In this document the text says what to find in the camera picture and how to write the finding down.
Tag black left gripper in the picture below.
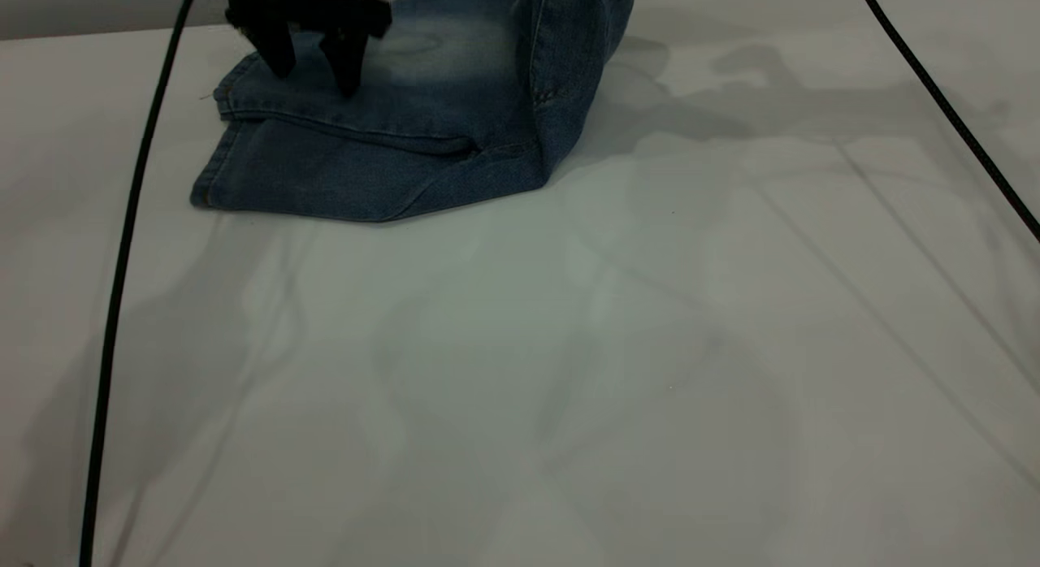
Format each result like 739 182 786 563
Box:
207 0 393 97

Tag blue denim shorts with print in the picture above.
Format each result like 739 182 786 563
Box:
189 0 636 223

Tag thick black cable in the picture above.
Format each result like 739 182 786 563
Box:
79 0 201 567
855 0 1040 243

